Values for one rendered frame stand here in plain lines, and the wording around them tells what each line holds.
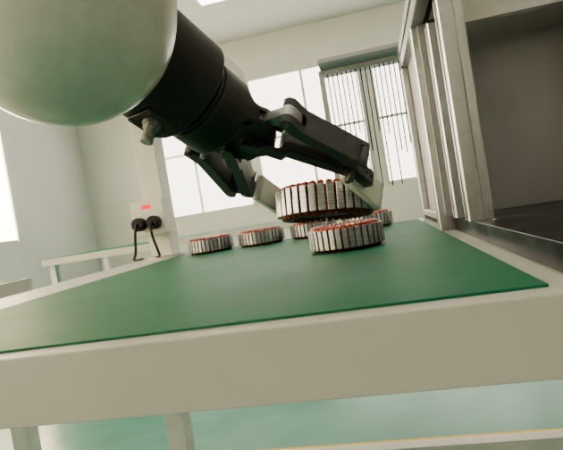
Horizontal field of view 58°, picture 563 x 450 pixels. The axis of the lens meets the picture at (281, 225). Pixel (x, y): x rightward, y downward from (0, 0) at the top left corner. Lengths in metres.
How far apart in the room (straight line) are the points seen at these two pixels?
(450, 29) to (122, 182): 7.34
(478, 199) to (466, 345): 0.37
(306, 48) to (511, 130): 6.54
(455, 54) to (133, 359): 0.52
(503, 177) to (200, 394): 0.61
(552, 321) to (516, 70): 0.58
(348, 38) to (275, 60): 1.02
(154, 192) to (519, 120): 0.89
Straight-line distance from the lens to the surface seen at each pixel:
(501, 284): 0.36
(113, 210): 7.95
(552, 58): 0.88
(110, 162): 7.99
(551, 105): 0.87
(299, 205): 0.52
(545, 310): 0.33
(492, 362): 0.33
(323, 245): 0.72
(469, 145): 0.67
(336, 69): 4.28
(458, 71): 0.68
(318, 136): 0.45
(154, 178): 1.37
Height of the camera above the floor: 0.82
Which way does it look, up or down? 1 degrees down
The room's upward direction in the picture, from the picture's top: 9 degrees counter-clockwise
